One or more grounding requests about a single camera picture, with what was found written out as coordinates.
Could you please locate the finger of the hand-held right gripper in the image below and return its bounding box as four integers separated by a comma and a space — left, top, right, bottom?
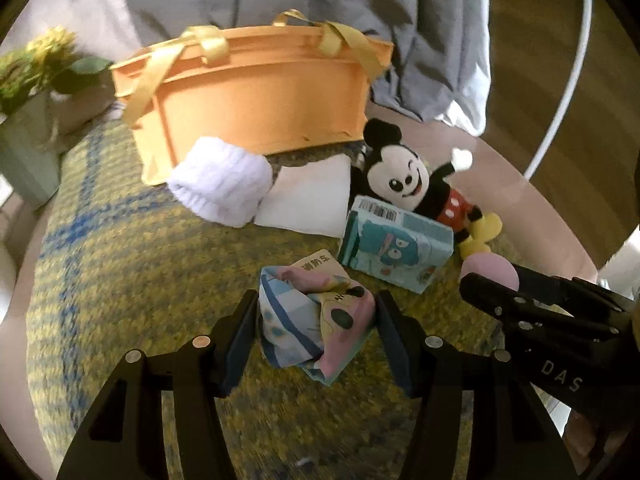
459, 272, 621, 348
512, 264, 632, 313

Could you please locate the pink soft ball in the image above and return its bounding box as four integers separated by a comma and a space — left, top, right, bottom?
460, 254, 521, 293

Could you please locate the white metal hoop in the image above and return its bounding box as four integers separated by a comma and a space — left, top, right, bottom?
523, 0, 596, 181

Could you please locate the pale green ribbed vase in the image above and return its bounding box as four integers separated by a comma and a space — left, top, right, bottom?
0, 91, 65, 209

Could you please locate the black mouse plush toy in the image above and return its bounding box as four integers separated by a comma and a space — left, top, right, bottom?
349, 118, 503, 261

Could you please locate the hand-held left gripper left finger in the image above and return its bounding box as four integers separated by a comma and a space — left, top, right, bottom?
56, 289, 259, 480

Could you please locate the yellow and blue woven mat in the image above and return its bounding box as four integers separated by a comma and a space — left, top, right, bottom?
25, 119, 506, 480

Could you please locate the orange basket with yellow ribbons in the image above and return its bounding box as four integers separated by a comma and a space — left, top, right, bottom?
110, 9, 396, 187

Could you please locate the cartoon tissue packet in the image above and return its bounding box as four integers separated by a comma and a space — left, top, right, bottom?
257, 248, 376, 387

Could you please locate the blue cartoon tissue pack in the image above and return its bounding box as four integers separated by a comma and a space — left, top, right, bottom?
337, 195, 456, 295

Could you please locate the white knitted sock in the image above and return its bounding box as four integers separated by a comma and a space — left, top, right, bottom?
166, 136, 274, 228

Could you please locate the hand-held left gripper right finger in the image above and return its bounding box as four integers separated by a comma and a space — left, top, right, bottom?
374, 290, 577, 480

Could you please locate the white folded cloth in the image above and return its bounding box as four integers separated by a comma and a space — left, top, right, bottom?
254, 155, 352, 239

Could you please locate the yellow artificial flower plant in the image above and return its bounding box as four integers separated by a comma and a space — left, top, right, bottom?
0, 26, 115, 117

